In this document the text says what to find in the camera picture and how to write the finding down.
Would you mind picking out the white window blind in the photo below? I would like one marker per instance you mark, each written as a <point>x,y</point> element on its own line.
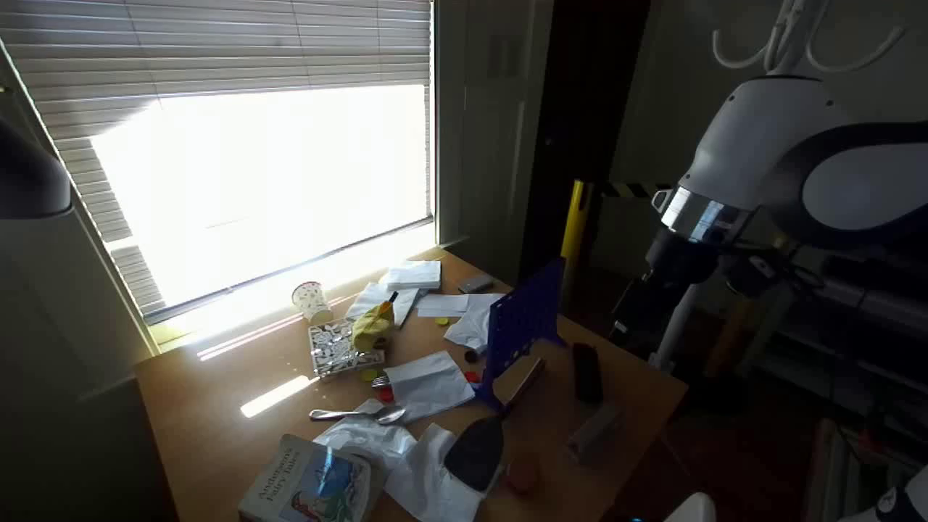
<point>194,58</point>

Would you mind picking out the white rounded object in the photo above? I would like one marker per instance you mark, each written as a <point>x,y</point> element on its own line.
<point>900,496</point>
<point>691,507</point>

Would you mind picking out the black triangular object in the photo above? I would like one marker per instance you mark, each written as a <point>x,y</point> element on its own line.
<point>476,454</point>

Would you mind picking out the red game disc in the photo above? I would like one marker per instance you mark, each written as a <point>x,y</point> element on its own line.
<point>386,393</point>
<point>472,377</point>

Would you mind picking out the dark equipment shelf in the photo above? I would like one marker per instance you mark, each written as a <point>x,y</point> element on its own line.
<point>859,319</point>

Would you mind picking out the clear plastic cup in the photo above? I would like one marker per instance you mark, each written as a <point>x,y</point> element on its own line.
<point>310,300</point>

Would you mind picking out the brown rectangular block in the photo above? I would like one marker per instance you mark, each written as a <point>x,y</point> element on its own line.
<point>595,433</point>

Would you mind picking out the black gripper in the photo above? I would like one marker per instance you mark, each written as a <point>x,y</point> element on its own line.
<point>684,265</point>

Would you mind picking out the metal spoon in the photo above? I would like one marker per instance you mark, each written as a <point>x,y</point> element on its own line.
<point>344,412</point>

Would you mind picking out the black rectangular device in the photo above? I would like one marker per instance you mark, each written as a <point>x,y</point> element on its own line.
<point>586,373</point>

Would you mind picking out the white paper sheet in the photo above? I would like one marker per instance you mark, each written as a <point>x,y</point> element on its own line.
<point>476,323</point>
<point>372,297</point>
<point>443,306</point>

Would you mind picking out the blue connect four board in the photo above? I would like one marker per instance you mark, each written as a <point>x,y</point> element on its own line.
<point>523,323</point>

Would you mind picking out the white envelope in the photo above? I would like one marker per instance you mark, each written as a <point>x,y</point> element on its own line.
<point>428,383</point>

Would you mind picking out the black desk lamp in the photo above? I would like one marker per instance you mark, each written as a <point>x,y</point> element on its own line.
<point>31,178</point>

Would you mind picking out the white panelled door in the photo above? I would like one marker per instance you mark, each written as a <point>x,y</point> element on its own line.
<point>488,133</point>

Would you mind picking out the tan flat bar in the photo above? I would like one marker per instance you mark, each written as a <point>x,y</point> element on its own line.
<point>523,377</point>

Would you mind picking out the yellow pole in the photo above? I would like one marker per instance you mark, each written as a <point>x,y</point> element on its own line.
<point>576,220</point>
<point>726,338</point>

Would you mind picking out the white booklet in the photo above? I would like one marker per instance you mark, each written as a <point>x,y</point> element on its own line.
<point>417,275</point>

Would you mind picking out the silver patterned packet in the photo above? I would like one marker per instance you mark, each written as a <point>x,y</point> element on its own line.
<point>339,349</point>

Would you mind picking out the yellow banana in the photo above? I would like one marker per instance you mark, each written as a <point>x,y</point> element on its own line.
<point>372,323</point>

